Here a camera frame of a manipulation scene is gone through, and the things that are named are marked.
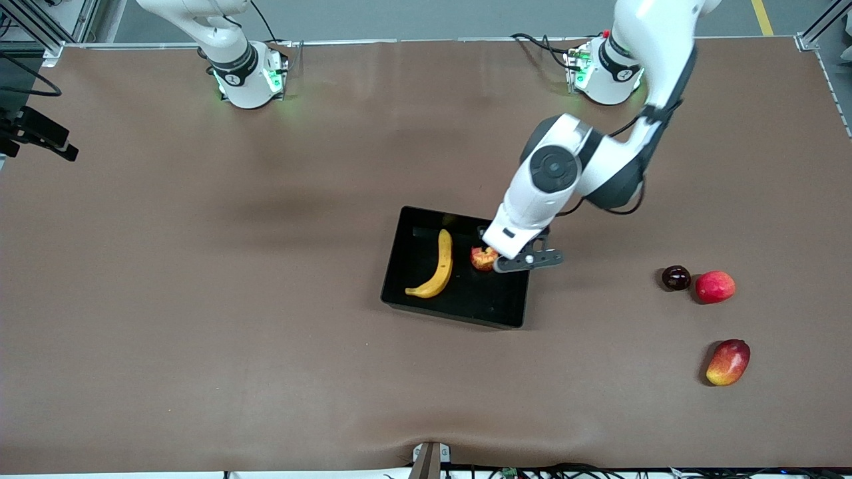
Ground grey metal table bracket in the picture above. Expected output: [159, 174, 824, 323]
[411, 441, 452, 479]

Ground black plastic tray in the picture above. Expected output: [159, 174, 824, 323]
[381, 206, 533, 330]

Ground aluminium frame post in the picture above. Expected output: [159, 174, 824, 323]
[0, 0, 101, 64]
[795, 0, 852, 53]

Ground metal table edge rail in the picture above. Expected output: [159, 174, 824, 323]
[40, 37, 799, 51]

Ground brown table mat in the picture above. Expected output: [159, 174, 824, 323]
[0, 39, 852, 474]

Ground black left arm base cable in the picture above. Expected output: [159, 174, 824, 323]
[510, 32, 583, 71]

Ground yellow banana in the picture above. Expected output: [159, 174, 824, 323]
[405, 229, 454, 299]

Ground black cable bundle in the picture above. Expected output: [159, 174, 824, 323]
[223, 462, 852, 479]

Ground black arm base cable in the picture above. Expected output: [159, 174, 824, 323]
[248, 0, 280, 47]
[510, 32, 583, 71]

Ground plain red apple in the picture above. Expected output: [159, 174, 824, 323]
[695, 270, 737, 305]

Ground black right arm base cable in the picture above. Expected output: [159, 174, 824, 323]
[248, 0, 280, 47]

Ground red-yellow mango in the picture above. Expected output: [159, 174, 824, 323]
[706, 339, 751, 387]

